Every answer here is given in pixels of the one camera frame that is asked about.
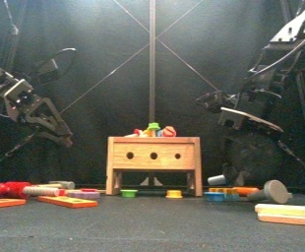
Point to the grey toy nail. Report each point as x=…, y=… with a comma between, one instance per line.
x=276, y=191

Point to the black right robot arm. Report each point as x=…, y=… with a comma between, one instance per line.
x=290, y=30

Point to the red orange striped toy piece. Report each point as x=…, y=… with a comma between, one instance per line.
x=169, y=131

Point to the green toy bolt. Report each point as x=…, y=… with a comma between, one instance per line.
x=153, y=126

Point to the grey toy hammer head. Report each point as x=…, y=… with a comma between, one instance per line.
x=63, y=184

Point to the yellow toy piece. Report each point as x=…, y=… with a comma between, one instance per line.
x=147, y=133

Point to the wooden threaded bolt red head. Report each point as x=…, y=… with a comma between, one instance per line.
x=40, y=191

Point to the small red toy piece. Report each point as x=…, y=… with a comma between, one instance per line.
x=137, y=132

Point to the small grey toy cylinder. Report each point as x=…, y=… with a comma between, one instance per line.
x=217, y=180

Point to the red toy nut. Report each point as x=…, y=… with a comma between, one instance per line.
x=90, y=190

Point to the red toy mallet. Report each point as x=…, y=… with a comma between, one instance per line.
x=8, y=189

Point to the purple toy gear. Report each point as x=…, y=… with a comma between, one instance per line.
x=84, y=195

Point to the orange strip with holes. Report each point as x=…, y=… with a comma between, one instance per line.
x=2, y=203
x=67, y=201

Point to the wooden toy workbench with holes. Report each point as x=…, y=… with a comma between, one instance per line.
x=159, y=160

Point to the orange toy gear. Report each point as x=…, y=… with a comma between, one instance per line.
x=222, y=190

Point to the orange toy cylinder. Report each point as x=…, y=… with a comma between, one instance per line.
x=246, y=191

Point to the teal toy gear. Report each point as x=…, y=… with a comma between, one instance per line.
x=232, y=197

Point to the blue toy gear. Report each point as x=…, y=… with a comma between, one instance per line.
x=214, y=197

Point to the green toy nut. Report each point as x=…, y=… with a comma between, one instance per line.
x=129, y=193

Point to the orange yellow toy nut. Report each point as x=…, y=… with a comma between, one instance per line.
x=174, y=194

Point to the pale wooden block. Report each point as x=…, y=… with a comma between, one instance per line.
x=286, y=210

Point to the light brown wooden block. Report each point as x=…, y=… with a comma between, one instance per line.
x=286, y=220

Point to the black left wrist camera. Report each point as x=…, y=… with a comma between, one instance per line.
x=47, y=71

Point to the vertical metal frame post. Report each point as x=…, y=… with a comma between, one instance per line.
x=151, y=65

